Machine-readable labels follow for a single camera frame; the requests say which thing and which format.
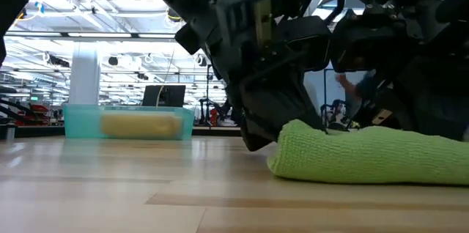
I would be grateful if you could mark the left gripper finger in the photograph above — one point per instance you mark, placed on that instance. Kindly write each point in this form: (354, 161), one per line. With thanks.
(275, 108)

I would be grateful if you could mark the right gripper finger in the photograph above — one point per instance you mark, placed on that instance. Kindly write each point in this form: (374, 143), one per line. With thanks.
(384, 97)
(436, 115)

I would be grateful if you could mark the green microfiber towel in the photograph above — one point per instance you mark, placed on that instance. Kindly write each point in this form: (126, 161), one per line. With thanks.
(366, 156)

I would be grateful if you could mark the orange microfiber towel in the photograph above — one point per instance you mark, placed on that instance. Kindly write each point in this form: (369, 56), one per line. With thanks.
(139, 125)

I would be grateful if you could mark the background black robot arm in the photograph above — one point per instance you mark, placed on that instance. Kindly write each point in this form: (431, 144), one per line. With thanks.
(216, 110)

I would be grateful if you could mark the teal translucent plastic basket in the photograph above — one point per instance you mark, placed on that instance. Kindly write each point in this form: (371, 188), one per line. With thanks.
(80, 123)

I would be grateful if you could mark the person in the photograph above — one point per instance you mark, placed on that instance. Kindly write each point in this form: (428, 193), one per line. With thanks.
(348, 84)

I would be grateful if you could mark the black background monitor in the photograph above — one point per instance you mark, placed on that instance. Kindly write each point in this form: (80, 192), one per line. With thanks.
(165, 95)

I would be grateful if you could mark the black round ceiling speaker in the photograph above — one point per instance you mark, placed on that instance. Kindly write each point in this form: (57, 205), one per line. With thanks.
(171, 15)

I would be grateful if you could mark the white round column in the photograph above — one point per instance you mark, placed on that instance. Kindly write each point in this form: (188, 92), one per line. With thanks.
(84, 79)

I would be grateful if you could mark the red storage bins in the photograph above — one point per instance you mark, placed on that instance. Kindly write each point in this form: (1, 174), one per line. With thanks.
(36, 110)

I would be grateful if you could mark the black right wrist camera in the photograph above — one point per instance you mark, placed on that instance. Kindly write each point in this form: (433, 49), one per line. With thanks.
(366, 46)

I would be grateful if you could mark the small grey metal post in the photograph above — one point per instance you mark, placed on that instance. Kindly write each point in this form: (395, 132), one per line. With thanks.
(10, 133)

